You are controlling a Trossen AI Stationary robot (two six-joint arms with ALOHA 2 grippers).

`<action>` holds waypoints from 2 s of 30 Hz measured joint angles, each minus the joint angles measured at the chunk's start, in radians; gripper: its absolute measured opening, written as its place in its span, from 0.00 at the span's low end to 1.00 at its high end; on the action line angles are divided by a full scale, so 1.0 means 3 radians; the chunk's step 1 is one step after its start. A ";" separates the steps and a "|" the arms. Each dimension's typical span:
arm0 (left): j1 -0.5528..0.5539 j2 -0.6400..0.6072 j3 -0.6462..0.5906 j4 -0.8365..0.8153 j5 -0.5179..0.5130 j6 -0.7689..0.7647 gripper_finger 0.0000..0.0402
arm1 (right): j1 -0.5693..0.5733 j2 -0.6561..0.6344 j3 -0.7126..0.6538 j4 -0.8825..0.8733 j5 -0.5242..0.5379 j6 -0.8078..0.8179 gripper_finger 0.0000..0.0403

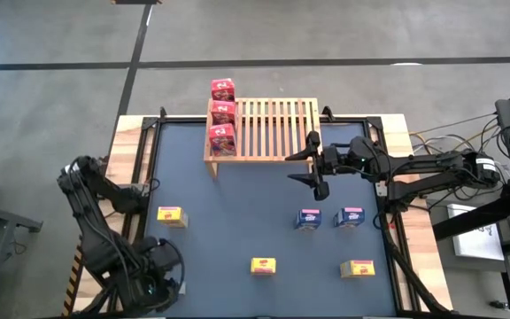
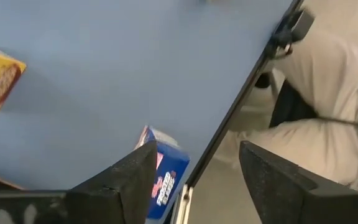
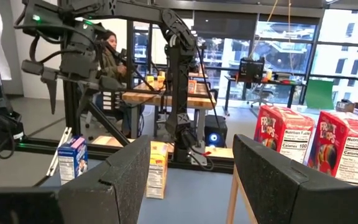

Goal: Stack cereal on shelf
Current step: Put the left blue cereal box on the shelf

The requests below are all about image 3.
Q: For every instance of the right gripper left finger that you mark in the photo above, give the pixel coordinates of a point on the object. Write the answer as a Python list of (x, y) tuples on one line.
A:
[(110, 193)]

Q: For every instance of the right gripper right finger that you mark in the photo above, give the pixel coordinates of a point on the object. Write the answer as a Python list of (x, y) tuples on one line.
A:
[(291, 199)]

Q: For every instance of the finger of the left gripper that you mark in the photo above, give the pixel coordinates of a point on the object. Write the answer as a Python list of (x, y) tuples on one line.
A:
[(51, 90), (112, 84)]

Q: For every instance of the blue Frosted Flakes cereal box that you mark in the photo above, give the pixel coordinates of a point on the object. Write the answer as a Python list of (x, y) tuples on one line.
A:
[(73, 161)]

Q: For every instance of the yellow Corn Pops cereal box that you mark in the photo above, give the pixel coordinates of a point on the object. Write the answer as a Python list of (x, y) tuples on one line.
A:
[(157, 174)]

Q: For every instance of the red Froot Loops cereal box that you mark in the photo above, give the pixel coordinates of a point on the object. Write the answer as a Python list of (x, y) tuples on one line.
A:
[(269, 130), (340, 146)]

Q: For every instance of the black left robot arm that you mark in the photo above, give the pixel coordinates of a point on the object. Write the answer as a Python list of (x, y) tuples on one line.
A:
[(179, 77)]

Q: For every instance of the black small drawer unit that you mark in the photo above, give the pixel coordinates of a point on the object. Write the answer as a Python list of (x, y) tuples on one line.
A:
[(112, 101)]

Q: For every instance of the person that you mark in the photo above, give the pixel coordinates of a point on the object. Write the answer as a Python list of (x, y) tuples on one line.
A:
[(109, 62)]

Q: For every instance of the small yellow box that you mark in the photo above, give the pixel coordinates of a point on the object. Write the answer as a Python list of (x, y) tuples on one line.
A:
[(161, 81), (150, 82)]

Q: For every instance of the butcher block work table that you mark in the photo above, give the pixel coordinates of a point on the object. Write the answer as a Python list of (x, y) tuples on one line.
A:
[(166, 99)]

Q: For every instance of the small orange box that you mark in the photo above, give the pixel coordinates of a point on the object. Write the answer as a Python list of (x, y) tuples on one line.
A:
[(192, 87)]

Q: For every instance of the wooden table border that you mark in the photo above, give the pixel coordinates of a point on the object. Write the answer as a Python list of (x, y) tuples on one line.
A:
[(221, 152)]

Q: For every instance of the blue-grey table mat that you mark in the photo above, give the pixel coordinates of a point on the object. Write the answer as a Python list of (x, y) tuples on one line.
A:
[(194, 199)]

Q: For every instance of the black computer tower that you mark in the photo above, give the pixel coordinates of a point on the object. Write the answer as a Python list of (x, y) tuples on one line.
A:
[(214, 130)]

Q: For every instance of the green board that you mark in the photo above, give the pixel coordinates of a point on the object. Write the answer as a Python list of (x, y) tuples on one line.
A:
[(319, 95)]

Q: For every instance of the grey box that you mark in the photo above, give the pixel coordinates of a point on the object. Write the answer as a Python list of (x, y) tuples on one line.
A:
[(345, 105)]

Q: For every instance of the grey office chair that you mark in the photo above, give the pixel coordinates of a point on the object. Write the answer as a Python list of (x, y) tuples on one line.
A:
[(259, 93)]

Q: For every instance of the black office desk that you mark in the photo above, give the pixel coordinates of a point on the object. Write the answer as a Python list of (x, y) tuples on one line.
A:
[(275, 82)]

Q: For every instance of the dark window roller blind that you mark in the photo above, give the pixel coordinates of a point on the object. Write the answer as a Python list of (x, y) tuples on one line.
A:
[(225, 25)]

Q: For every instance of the black desktop machine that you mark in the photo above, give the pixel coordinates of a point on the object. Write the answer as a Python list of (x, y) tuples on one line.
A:
[(252, 70)]

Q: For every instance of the black aluminium rig frame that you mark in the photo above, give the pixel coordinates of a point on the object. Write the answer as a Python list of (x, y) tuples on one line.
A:
[(73, 109)]

